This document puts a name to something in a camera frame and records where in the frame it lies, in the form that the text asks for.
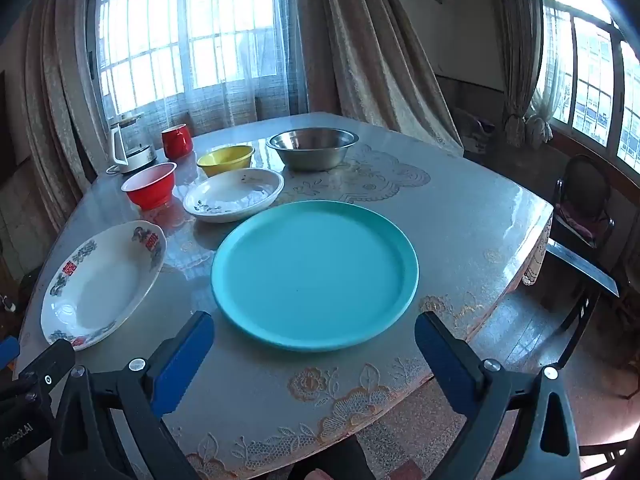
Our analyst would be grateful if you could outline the person's leg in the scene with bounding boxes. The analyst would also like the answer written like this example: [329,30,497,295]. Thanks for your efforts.
[287,434,378,480]

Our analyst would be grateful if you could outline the beige patterned curtain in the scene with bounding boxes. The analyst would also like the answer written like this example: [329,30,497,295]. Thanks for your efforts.
[20,0,118,203]
[295,0,464,157]

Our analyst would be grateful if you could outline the side barred window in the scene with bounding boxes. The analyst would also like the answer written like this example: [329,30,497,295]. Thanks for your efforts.
[540,0,640,173]

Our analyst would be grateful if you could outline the large barred window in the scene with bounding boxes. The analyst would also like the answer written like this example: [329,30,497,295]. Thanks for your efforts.
[87,0,301,116]

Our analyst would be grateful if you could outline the glass electric kettle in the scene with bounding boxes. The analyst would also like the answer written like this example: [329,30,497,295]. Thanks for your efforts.
[109,112,158,171]

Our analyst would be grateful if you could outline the round white floral plate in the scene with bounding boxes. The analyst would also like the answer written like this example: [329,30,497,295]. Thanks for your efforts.
[182,168,285,224]

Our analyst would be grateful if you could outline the red mug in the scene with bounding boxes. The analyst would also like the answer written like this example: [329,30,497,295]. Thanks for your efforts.
[161,123,194,160]

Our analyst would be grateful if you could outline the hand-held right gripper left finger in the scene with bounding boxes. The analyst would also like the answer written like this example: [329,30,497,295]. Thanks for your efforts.
[47,311,216,480]

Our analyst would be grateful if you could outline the cardboard box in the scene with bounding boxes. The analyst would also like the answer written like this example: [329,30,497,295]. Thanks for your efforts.
[457,109,501,156]

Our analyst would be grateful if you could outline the oval white floral plate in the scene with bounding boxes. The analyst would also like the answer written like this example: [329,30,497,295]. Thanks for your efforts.
[40,220,167,352]

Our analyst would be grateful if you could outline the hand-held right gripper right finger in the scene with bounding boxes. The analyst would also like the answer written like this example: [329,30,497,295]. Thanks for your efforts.
[414,311,583,480]

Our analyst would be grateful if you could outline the tied beige curtain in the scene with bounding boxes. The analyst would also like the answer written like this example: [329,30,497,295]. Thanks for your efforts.
[480,0,555,150]

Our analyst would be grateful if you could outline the teal round plate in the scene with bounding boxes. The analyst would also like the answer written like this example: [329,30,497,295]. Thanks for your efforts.
[210,200,420,353]

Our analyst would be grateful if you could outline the red bowl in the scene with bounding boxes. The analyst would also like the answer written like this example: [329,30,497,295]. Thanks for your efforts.
[121,162,178,211]

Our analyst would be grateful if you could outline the dark wooden chair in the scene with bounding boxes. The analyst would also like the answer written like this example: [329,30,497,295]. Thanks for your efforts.
[575,435,640,480]
[544,239,622,368]
[550,154,617,248]

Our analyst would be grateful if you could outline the stainless steel bowl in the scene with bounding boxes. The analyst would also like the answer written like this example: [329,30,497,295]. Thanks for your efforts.
[265,128,359,172]

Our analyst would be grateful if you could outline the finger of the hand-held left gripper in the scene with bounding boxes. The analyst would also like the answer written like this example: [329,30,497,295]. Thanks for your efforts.
[0,337,20,373]
[0,338,77,408]

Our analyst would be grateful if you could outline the sheer white curtain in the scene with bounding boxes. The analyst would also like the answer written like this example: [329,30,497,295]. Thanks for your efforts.
[97,0,307,136]

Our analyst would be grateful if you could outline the yellow bowl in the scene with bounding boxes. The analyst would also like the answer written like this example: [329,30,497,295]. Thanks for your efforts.
[196,145,256,178]

